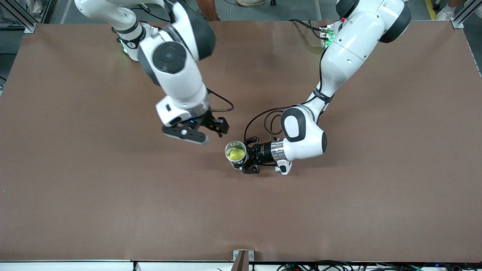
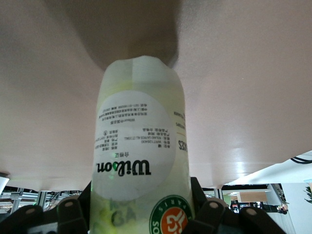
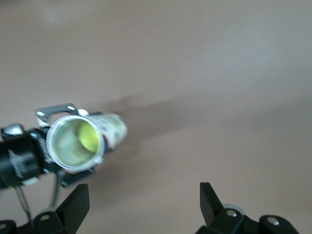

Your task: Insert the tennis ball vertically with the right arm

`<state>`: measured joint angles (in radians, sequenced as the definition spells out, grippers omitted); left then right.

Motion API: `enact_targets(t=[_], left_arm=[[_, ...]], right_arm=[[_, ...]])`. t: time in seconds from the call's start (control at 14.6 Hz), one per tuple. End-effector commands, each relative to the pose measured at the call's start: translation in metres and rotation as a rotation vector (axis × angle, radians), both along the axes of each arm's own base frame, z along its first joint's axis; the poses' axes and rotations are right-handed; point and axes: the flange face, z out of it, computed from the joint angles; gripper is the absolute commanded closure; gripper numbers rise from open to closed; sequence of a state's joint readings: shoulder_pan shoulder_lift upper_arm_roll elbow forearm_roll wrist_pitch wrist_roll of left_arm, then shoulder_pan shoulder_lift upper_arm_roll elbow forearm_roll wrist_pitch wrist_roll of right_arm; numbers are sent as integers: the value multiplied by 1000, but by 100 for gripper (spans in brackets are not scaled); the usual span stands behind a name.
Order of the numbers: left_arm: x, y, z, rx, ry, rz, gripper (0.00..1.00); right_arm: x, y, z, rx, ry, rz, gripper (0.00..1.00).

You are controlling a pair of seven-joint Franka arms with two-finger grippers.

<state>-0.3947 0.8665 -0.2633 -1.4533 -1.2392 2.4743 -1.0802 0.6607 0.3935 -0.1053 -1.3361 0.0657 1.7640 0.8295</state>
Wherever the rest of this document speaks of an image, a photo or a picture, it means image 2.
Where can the plain yellow tennis ball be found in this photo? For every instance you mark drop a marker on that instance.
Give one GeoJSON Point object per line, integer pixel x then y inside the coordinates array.
{"type": "Point", "coordinates": [122, 86]}

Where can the grey metal beam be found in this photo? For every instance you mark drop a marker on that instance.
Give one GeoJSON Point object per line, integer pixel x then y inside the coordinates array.
{"type": "Point", "coordinates": [278, 195]}

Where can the brown wooden box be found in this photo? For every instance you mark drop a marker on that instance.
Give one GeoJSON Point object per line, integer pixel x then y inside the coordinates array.
{"type": "Point", "coordinates": [252, 197]}

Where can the metal shelving rack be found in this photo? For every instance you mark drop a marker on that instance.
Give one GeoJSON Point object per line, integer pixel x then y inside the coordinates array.
{"type": "Point", "coordinates": [48, 198]}

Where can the clear Wilson tennis ball can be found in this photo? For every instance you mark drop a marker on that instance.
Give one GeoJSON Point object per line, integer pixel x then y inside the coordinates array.
{"type": "Point", "coordinates": [136, 146]}

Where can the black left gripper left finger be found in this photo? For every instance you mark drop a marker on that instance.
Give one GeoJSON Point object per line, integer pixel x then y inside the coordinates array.
{"type": "Point", "coordinates": [69, 215]}

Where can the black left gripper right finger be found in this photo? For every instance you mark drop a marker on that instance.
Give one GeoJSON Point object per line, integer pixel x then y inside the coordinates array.
{"type": "Point", "coordinates": [214, 217]}

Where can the green plant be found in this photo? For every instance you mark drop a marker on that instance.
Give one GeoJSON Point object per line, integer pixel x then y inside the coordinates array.
{"type": "Point", "coordinates": [309, 192]}

